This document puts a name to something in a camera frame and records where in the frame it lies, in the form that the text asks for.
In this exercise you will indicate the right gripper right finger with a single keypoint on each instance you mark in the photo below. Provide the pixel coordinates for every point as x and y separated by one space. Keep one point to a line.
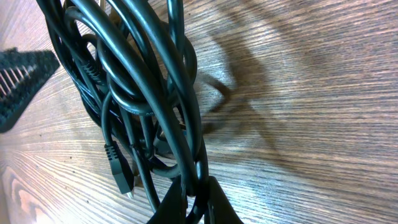
219 209

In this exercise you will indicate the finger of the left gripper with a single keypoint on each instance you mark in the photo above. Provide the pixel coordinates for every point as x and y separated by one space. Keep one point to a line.
23 74

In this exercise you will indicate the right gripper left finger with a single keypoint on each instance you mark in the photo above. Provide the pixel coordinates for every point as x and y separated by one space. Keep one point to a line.
172 209

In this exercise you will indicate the black cable round plug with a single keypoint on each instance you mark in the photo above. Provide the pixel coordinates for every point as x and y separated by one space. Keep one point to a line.
135 75

